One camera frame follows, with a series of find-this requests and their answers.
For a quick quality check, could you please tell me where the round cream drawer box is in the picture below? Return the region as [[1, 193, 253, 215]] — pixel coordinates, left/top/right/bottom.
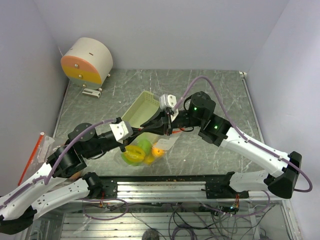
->
[[60, 37, 113, 90]]

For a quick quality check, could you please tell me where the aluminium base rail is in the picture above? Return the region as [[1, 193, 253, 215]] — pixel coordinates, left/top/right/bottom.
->
[[98, 175, 268, 203]]

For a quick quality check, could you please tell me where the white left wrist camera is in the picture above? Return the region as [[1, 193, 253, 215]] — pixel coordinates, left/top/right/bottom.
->
[[109, 121, 133, 142]]

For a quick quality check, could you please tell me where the yellow toy starfruit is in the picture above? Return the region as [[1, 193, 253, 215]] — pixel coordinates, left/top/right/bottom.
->
[[123, 145, 146, 164]]

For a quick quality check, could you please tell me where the orange toy mango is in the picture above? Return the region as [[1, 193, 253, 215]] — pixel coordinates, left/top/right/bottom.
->
[[151, 143, 166, 159]]

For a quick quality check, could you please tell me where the yellow toy fruit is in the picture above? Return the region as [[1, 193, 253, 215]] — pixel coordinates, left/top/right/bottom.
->
[[143, 154, 156, 165]]

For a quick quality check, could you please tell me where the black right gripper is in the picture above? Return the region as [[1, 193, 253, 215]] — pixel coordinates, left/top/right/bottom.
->
[[140, 106, 204, 136]]

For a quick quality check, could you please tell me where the green toy round vegetable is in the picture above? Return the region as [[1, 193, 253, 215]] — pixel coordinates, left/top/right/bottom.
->
[[137, 139, 153, 155]]

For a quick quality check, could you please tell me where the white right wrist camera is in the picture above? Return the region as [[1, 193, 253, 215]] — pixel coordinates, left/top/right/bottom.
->
[[159, 94, 179, 122]]

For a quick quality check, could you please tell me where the green toy leaf vegetable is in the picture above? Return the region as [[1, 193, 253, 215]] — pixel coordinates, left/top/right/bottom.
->
[[121, 154, 140, 167]]

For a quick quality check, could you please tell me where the pale green plastic basket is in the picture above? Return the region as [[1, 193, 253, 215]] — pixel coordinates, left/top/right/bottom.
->
[[121, 91, 160, 128]]

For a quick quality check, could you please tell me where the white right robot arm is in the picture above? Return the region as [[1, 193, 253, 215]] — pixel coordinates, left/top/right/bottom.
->
[[141, 91, 302, 199]]

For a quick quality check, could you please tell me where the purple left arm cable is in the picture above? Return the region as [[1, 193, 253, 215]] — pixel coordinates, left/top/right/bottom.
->
[[0, 118, 117, 211]]

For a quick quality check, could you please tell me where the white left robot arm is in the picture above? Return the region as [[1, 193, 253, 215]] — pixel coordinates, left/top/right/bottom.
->
[[0, 117, 141, 235]]

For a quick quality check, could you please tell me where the clear bag orange zipper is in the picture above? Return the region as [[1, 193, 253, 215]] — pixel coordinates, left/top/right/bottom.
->
[[16, 131, 83, 186]]

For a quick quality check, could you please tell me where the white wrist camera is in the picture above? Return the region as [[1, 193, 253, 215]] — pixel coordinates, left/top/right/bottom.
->
[[159, 94, 179, 122], [109, 121, 133, 142]]

